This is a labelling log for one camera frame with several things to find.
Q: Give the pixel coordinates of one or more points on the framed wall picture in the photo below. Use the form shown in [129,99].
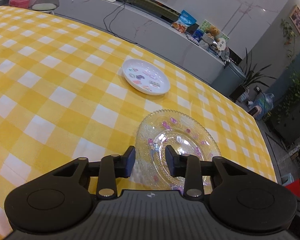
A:
[298,20]

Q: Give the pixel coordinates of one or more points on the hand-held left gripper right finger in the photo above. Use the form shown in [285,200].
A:
[170,161]

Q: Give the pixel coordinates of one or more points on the small white sticker plate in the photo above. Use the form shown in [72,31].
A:
[145,78]

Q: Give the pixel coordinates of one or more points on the grey stool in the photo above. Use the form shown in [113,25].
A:
[43,6]

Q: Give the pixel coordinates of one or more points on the blue water bottle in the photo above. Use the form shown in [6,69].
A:
[263,103]

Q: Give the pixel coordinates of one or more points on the pink basket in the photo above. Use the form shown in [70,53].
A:
[19,1]

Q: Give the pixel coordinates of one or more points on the beige space heater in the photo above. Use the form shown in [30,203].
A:
[255,112]

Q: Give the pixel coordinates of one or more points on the white marble TV console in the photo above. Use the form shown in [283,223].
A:
[90,12]

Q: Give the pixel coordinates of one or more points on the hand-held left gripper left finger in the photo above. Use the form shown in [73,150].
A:
[130,161]

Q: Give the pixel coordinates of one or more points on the leafy green bush plant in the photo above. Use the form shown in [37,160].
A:
[297,85]

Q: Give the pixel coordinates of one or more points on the potted plant black pot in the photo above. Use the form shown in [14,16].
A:
[237,93]

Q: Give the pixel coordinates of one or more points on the blue tissue box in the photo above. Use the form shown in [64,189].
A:
[197,34]

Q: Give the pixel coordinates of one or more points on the woven basket bag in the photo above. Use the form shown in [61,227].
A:
[243,96]

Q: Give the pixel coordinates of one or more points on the brown teddy bear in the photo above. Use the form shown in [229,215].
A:
[213,32]

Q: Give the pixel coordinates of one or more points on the dark cabinet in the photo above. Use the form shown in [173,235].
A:
[295,127]

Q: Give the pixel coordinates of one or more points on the red cup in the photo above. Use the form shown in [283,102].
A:
[295,190]

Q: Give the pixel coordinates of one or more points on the blue snack bag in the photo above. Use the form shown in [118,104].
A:
[184,21]

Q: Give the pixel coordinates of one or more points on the clear glass patterned plate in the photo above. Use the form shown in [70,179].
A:
[190,135]

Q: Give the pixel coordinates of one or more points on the white paddle fan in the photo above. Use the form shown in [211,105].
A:
[221,43]

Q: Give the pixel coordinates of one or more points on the hanging green vine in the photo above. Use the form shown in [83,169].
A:
[288,35]

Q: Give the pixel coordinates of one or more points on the yellow checked tablecloth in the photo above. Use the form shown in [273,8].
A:
[52,92]

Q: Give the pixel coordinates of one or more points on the green plastic stool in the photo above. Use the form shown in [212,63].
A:
[288,180]

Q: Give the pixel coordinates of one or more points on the green white printed card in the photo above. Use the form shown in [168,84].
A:
[205,25]

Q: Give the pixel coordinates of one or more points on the grey pedal trash bin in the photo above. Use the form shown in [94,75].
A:
[227,80]

